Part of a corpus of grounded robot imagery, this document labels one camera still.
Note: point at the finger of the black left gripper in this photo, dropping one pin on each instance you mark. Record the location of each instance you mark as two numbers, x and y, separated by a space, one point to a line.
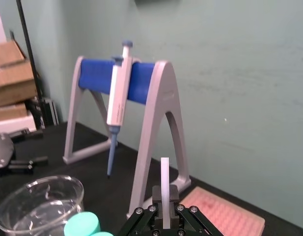
28 135
28 164

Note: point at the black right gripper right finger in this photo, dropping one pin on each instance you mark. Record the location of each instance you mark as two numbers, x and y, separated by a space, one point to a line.
174 196

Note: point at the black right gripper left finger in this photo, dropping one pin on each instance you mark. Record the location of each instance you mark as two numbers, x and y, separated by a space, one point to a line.
157 196

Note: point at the white stirring rod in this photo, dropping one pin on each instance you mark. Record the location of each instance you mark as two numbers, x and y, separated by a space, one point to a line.
165 177

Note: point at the white flat box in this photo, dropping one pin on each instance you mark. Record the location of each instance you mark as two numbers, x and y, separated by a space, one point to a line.
13 124

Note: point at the stack of black cases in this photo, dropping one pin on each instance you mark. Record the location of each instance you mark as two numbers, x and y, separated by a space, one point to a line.
46 113

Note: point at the brown cardboard box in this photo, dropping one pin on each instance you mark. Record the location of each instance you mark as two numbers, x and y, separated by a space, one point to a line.
8 111
6 52
11 76

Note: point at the pink well plate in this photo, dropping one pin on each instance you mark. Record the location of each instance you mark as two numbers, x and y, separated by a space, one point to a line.
215 214

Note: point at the clear glass beaker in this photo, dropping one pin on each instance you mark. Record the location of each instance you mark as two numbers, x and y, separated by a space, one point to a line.
21 214

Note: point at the black table cloth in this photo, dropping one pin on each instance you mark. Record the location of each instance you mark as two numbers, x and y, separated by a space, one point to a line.
92 172

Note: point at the teal round cap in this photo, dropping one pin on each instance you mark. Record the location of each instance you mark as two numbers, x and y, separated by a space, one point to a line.
81 225
99 234

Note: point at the black upright pole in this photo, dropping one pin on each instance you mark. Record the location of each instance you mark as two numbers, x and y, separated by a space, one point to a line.
31 56

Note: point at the grey pipette stand blue bar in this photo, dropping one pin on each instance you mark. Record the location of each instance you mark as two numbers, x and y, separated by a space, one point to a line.
161 103

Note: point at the white and blue pipette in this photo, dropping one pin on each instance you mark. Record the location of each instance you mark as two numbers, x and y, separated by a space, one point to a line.
118 98

